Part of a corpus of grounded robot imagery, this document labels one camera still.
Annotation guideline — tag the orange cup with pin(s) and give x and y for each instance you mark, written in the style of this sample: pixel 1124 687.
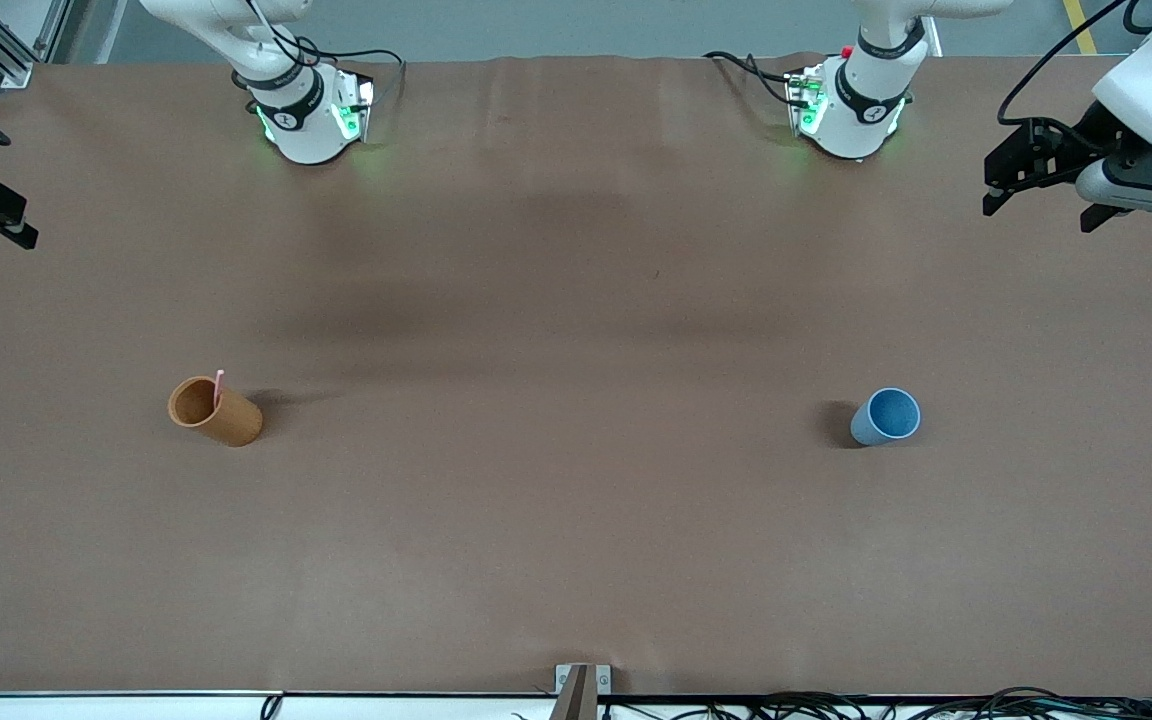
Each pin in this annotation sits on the orange cup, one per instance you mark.
pixel 221 415

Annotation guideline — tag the brown table cover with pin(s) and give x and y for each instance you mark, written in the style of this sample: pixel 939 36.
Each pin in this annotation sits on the brown table cover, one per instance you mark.
pixel 576 500

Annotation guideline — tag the blue cup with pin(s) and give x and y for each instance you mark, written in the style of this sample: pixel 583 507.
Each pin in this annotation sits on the blue cup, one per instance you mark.
pixel 884 417

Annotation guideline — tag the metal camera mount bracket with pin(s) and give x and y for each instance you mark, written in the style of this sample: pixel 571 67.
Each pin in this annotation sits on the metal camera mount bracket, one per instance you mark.
pixel 581 685

